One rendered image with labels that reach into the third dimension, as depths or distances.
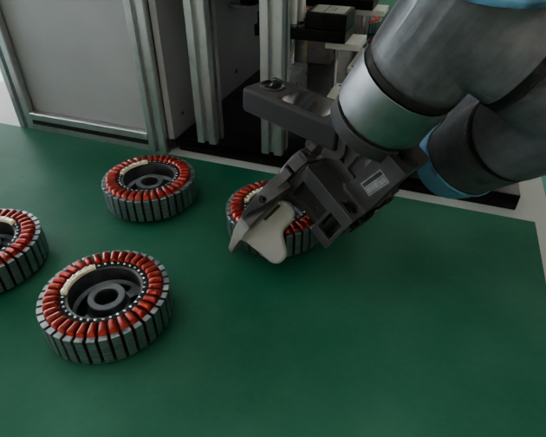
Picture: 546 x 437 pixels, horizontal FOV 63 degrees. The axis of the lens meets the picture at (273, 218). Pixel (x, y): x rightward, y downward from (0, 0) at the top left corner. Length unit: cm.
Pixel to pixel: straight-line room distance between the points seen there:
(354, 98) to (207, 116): 35
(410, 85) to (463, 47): 4
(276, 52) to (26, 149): 41
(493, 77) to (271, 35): 34
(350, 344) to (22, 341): 29
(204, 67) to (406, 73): 37
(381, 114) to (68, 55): 53
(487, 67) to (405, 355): 24
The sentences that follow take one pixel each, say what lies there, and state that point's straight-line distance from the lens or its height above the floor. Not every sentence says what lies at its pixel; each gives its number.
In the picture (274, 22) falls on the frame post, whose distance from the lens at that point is 57.
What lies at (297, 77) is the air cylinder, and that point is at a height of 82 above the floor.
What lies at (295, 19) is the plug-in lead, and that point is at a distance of 75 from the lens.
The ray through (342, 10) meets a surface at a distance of 75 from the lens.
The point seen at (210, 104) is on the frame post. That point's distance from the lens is 64.
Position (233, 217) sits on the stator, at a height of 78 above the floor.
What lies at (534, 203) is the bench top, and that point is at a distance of 66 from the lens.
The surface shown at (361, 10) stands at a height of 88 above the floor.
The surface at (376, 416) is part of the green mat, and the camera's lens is 38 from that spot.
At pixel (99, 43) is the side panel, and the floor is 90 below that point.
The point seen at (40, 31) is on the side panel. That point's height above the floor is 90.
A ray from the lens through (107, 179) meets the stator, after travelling 58.
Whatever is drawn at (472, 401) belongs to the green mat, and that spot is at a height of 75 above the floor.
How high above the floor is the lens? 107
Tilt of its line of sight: 36 degrees down
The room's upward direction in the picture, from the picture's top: straight up
